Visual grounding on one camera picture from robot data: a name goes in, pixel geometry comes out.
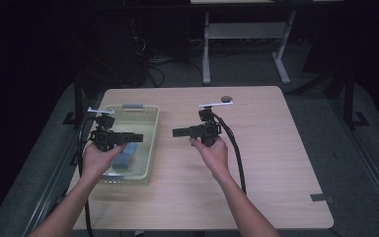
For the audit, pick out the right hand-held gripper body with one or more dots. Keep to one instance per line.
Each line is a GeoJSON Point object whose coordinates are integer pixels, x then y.
{"type": "Point", "coordinates": [208, 130]}

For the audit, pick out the pale yellow plastic basket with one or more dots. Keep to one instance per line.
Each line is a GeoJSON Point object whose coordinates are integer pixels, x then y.
{"type": "Point", "coordinates": [144, 131]}

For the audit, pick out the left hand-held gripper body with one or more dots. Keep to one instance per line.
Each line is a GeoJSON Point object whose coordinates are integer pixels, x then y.
{"type": "Point", "coordinates": [105, 135]}

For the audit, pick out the metal floor rail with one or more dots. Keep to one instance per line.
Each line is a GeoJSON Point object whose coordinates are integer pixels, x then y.
{"type": "Point", "coordinates": [51, 187]}
{"type": "Point", "coordinates": [368, 164]}

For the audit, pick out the person's right hand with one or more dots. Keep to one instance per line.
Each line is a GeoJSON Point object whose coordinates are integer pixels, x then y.
{"type": "Point", "coordinates": [214, 156]}

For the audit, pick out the white metal table frame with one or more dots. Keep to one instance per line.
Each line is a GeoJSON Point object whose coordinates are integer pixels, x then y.
{"type": "Point", "coordinates": [243, 30]}

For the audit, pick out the black metal stand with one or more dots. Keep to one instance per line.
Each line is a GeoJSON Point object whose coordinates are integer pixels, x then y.
{"type": "Point", "coordinates": [350, 98]}
{"type": "Point", "coordinates": [77, 95]}

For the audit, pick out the person's left hand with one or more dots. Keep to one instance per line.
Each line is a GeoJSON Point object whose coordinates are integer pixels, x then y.
{"type": "Point", "coordinates": [97, 163]}

